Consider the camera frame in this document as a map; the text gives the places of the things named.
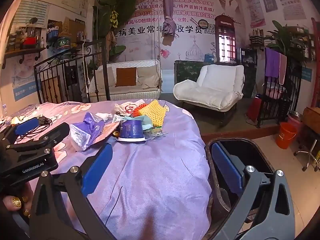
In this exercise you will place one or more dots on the pink basin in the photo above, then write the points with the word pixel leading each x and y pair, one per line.
pixel 275 91

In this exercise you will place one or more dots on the red telephone booth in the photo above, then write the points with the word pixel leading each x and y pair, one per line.
pixel 225 23

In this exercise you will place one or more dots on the pink towel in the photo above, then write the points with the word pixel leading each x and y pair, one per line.
pixel 283 67

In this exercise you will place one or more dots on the purple plastic bag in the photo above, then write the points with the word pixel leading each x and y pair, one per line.
pixel 92 126

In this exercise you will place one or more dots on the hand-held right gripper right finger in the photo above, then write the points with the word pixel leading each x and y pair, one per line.
pixel 226 165

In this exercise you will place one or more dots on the purple towel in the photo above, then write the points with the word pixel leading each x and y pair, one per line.
pixel 272 62

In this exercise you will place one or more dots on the red door frame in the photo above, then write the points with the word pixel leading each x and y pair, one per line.
pixel 315 42

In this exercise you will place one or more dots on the beige cushion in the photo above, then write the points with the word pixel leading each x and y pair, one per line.
pixel 105 77
pixel 148 76

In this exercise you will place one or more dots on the green snack wrapper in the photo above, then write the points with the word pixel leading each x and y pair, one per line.
pixel 155 132

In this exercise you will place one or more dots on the wooden wall shelf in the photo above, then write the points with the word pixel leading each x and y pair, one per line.
pixel 23 51

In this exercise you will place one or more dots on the closed purple umbrella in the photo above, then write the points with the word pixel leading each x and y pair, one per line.
pixel 168 27

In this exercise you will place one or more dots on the black metal rack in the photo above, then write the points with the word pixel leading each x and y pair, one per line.
pixel 275 110

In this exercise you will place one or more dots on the person's left hand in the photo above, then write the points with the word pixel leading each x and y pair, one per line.
pixel 15 202

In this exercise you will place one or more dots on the black waste bin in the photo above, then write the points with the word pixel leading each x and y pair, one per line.
pixel 245 152

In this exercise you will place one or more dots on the large wall poster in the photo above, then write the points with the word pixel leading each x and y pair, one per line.
pixel 190 7

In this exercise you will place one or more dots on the black metal headboard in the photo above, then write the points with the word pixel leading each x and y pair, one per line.
pixel 72 55

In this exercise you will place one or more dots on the white bag with red print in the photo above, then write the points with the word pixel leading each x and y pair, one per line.
pixel 126 107

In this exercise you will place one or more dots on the chrome wheeled stool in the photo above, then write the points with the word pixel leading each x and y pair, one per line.
pixel 308 152

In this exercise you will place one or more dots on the blue cup with white lid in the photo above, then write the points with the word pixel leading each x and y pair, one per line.
pixel 131 130

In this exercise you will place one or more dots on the steel basin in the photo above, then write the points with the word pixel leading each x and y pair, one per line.
pixel 295 113

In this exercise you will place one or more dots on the round teal tin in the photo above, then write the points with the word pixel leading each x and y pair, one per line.
pixel 61 45

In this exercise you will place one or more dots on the cardboard box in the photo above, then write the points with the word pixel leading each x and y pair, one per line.
pixel 73 28

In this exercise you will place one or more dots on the orange bucket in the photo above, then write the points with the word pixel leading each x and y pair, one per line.
pixel 286 136

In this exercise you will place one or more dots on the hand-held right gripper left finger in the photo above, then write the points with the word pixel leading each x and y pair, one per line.
pixel 97 170

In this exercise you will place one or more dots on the pink bucket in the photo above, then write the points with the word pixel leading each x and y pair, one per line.
pixel 296 123

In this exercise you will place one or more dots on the red patterned cushion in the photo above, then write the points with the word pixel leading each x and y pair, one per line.
pixel 312 120

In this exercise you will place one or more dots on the white wicker swing seat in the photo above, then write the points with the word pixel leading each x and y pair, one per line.
pixel 135 95

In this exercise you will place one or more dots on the green potted plant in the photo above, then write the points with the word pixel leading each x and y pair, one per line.
pixel 282 37

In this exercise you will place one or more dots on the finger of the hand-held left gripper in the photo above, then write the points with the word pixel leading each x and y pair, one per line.
pixel 55 132
pixel 26 126

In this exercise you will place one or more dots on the yellow foam net sleeve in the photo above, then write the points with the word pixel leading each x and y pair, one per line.
pixel 156 112

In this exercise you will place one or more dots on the purple floral blanket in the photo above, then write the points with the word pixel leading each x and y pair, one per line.
pixel 150 180

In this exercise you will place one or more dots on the teal box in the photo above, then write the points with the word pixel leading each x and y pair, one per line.
pixel 209 57

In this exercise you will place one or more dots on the orange square cushion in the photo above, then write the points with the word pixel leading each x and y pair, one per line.
pixel 126 77

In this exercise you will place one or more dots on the teal paper wrapper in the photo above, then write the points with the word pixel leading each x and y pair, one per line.
pixel 146 121

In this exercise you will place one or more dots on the white padded armchair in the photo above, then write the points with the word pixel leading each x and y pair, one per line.
pixel 215 87

